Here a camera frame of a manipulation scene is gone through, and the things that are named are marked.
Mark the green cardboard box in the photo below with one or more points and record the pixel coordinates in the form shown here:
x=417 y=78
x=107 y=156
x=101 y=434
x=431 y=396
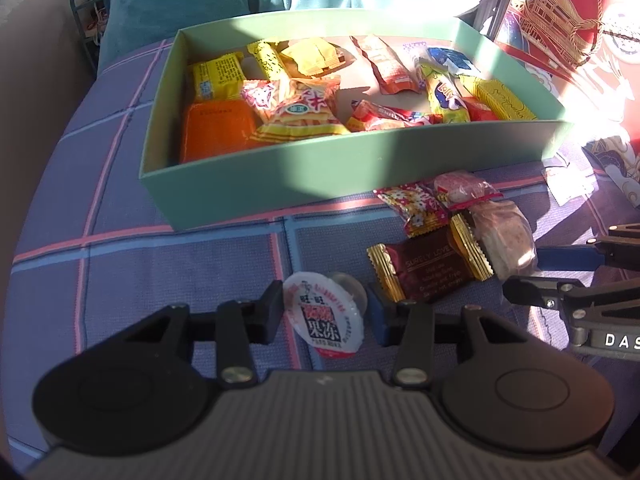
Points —
x=283 y=176

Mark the red floral candy packet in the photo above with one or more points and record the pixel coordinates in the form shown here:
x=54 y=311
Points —
x=421 y=211

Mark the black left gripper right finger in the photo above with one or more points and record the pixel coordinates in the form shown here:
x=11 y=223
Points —
x=409 y=326

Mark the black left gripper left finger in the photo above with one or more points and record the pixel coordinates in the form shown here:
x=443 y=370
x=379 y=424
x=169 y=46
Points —
x=240 y=324

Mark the yellow biscuit packet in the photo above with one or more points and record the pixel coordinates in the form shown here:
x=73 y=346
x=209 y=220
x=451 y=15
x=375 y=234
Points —
x=220 y=79
x=268 y=60

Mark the dark red chocolate packet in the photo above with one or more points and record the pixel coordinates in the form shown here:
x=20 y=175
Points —
x=431 y=266

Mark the blue white snack packet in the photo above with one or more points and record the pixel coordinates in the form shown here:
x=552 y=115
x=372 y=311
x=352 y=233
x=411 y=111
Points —
x=454 y=62

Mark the red gift bag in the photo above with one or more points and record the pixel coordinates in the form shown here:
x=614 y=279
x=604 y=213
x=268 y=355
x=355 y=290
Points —
x=586 y=52

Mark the pink candy packet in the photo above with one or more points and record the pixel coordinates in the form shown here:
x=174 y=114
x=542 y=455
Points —
x=458 y=190

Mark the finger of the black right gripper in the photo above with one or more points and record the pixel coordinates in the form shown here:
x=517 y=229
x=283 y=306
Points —
x=569 y=258

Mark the red orange wrapper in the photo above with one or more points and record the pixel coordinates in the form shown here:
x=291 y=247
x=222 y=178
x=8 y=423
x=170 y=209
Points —
x=392 y=76

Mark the orange flat packet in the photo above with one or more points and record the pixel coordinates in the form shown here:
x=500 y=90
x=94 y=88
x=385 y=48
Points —
x=215 y=128

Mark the white jelly cup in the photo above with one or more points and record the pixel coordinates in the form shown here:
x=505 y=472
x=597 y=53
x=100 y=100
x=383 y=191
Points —
x=327 y=311

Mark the orange striped rice cracker packet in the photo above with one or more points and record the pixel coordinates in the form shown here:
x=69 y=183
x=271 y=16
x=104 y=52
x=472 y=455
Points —
x=294 y=109

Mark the clear bag rice cracker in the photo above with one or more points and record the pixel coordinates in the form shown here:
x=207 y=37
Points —
x=506 y=236

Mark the red Skittles packet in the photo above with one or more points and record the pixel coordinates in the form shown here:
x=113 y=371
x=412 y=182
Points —
x=369 y=116

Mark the purple plaid tablecloth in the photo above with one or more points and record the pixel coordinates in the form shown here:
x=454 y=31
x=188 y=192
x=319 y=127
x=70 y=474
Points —
x=95 y=255

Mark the small red packet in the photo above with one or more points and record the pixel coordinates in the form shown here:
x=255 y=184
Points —
x=478 y=111

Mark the yellow Winsun packet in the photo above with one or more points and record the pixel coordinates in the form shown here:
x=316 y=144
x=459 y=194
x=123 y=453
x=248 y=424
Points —
x=501 y=100

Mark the yellow green candy packet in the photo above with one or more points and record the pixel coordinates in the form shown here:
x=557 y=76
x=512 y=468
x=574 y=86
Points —
x=443 y=96

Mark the orange yellow snack packet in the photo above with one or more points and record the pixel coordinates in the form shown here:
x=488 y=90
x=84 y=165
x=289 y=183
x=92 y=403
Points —
x=312 y=57

